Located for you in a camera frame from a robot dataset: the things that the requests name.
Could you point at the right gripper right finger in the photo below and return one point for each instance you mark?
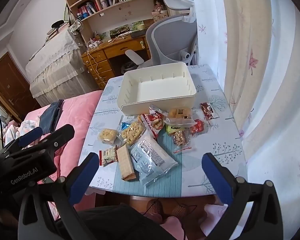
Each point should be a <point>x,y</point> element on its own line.
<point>229,191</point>

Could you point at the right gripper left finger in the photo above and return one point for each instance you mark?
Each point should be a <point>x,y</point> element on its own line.
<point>71,191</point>

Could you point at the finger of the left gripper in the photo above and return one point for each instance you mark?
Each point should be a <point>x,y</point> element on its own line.
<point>55,140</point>
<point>29,137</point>

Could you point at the small white red snack packet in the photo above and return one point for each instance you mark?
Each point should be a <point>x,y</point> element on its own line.
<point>108,156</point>

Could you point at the rice cracker pack small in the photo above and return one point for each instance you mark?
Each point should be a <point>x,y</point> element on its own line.
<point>108,136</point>

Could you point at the long wafer biscuit pack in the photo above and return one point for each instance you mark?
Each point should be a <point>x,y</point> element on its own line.
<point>125,164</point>

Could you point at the red rice snack packet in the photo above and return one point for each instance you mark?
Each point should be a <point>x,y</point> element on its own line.
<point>197,128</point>

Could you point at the walnut date snack pack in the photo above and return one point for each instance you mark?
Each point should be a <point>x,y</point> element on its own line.
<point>182,141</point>

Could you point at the rice cracker pack large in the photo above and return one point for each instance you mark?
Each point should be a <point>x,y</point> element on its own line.
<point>132,132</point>

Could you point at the brown chocolate bar wrapper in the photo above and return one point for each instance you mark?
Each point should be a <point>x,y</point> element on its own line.
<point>208,111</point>

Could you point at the large clear blue snack bag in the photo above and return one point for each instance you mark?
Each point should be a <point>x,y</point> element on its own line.
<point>150,160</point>

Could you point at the green pineapple cake packet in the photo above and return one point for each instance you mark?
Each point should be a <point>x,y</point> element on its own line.
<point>171,129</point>

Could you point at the yellow fried cake bag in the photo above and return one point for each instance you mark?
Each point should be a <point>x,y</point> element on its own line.
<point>180,117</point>

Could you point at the red date snack bag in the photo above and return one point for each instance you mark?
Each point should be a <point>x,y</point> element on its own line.
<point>154,120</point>

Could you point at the blue foil candy packet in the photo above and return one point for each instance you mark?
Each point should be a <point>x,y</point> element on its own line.
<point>125,125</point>

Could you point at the dark blue folded cloth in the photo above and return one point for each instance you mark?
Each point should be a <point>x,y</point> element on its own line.
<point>50,117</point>

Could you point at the brown wooden door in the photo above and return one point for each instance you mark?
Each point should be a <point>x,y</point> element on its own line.
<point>15,95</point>

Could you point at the lace covered cabinet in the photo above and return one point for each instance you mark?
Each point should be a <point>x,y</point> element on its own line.
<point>57,70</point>

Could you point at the patterned tablecloth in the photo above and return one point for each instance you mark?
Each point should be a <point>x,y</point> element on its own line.
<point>221,138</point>

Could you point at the wooden desk with drawers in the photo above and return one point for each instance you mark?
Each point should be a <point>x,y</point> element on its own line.
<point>106,61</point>

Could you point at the white plastic storage tray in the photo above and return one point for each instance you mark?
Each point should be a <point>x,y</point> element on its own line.
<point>166,86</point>

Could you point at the wooden bookshelf with books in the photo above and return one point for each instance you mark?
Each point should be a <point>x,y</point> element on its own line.
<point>100,16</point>

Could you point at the grey office chair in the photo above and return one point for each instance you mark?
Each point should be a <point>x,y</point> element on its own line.
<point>172,39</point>

